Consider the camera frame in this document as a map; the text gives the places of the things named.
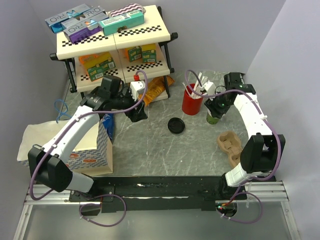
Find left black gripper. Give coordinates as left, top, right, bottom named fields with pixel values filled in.
left=110, top=87, right=148, bottom=122

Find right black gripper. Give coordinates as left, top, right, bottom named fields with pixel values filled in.
left=204, top=89, right=233, bottom=120

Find green paper coffee cup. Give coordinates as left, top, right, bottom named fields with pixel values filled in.
left=206, top=111, right=222, bottom=125

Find brown pulp cup carrier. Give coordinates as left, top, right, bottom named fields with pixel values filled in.
left=216, top=131, right=243, bottom=169

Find black coffee cup lid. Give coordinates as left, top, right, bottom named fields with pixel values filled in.
left=167, top=117, right=186, bottom=134

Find paper takeout bag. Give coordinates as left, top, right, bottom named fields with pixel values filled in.
left=17, top=120, right=113, bottom=176

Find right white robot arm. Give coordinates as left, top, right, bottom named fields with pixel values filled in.
left=202, top=72, right=286, bottom=199

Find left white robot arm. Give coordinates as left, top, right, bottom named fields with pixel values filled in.
left=27, top=75, right=148, bottom=201

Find red straw holder cup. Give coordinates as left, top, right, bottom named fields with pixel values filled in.
left=181, top=86, right=203, bottom=116

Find blue chip bag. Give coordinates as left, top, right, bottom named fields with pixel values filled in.
left=101, top=113, right=115, bottom=141

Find orange snack bag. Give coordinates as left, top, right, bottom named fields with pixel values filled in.
left=143, top=76, right=166, bottom=106

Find white wrapped straws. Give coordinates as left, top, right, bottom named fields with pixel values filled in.
left=182, top=72, right=208, bottom=99

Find cream checkered shelf rack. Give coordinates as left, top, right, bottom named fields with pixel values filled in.
left=50, top=5, right=178, bottom=94

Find green snack box left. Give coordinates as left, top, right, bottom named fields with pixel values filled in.
left=86, top=57, right=116, bottom=82

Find green snack box right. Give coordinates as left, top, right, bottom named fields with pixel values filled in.
left=126, top=46, right=142, bottom=62

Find green yellow snack box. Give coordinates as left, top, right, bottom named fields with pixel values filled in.
left=141, top=43, right=157, bottom=64

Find orange snack box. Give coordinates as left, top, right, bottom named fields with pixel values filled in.
left=78, top=52, right=112, bottom=69

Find teal box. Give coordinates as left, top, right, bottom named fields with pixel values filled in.
left=98, top=10, right=145, bottom=36

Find purple R.O box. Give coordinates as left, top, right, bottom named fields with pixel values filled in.
left=63, top=19, right=102, bottom=44

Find wavy striped pouch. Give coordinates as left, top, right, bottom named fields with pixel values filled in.
left=108, top=3, right=146, bottom=18

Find blue R.O box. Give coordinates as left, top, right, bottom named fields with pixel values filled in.
left=45, top=3, right=106, bottom=34

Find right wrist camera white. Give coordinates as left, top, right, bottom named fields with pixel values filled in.
left=200, top=81, right=216, bottom=96

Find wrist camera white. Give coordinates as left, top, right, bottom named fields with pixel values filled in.
left=130, top=73, right=146, bottom=101
left=200, top=81, right=216, bottom=96

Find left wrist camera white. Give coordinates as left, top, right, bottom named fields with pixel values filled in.
left=130, top=73, right=146, bottom=101

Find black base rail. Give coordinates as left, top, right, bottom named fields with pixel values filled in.
left=69, top=176, right=244, bottom=213

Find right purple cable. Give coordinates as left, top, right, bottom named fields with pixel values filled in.
left=184, top=69, right=283, bottom=224

